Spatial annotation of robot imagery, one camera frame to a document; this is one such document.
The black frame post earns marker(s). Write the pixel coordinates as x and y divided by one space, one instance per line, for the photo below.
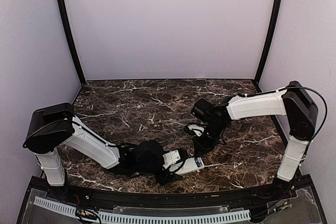
268 41
70 41

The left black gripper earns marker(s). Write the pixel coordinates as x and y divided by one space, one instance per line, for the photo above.
166 179

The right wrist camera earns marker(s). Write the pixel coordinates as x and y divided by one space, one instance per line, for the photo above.
194 129

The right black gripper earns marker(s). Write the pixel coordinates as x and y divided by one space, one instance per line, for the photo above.
200 146

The left black frame post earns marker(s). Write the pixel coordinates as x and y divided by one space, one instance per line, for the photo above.
70 41

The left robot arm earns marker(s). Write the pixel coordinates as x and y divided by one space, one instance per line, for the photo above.
57 125

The right black frame post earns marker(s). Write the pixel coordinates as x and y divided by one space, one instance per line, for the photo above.
268 41

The white remote control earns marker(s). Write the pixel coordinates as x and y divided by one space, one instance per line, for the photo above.
188 167

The white slotted cable duct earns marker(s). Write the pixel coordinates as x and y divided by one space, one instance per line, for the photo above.
146 215

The blue battery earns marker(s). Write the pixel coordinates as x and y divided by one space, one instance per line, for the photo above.
199 162

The black front rail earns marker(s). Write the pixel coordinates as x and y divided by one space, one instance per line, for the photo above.
256 198

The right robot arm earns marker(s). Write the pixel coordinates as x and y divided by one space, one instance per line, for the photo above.
292 101

